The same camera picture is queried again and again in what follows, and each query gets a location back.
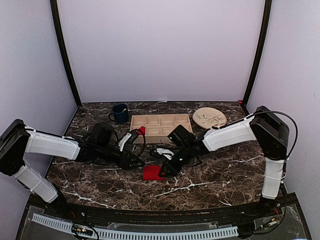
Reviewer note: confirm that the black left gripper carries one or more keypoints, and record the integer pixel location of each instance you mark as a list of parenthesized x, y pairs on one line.
[(125, 162)]

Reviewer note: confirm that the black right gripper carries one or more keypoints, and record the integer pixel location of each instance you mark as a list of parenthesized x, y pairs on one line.
[(173, 169)]

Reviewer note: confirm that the red santa sock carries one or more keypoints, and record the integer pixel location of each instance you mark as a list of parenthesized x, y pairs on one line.
[(151, 173)]

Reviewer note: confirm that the plain red sock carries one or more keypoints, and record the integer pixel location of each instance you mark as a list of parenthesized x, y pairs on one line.
[(142, 130)]

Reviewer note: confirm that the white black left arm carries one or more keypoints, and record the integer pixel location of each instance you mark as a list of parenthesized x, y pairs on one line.
[(20, 139)]

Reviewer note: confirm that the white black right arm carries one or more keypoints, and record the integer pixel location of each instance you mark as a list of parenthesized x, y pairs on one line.
[(263, 126)]

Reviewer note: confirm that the wooden compartment tray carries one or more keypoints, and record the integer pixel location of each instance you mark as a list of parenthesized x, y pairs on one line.
[(157, 127)]

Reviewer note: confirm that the dark blue mug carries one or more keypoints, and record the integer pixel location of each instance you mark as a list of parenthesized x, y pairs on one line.
[(119, 113)]

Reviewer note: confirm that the round beige decorated plate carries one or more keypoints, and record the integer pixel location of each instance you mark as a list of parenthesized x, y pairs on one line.
[(208, 117)]

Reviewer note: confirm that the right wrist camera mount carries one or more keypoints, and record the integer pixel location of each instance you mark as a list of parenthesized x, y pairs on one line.
[(161, 153)]

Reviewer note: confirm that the white slotted cable duct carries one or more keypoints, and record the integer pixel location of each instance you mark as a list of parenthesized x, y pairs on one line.
[(123, 231)]

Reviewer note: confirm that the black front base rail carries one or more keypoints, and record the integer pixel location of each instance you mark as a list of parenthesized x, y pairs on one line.
[(236, 215)]

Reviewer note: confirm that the black left corner post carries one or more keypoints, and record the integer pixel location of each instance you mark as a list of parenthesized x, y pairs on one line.
[(63, 51)]

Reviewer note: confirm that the black corner post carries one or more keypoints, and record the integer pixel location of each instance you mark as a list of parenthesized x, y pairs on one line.
[(63, 51), (258, 53)]

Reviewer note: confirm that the black right corner post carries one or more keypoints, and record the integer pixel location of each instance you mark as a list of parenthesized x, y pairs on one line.
[(258, 53)]

